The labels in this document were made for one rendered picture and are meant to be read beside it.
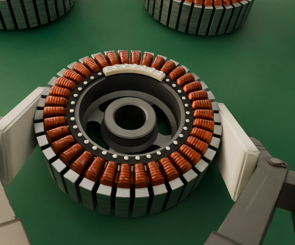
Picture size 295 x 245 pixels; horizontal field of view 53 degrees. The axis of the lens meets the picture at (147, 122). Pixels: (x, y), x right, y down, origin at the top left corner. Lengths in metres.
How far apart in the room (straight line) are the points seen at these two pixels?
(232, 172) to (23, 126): 0.11
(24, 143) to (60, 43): 0.13
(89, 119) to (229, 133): 0.09
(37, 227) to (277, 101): 0.20
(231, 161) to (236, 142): 0.01
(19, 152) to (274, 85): 0.21
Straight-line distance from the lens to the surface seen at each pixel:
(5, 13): 0.29
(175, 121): 0.20
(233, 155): 0.16
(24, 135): 0.17
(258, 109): 0.25
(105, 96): 0.21
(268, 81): 0.28
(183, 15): 0.28
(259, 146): 0.17
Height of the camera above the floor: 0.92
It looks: 53 degrees down
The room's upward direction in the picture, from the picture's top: 9 degrees clockwise
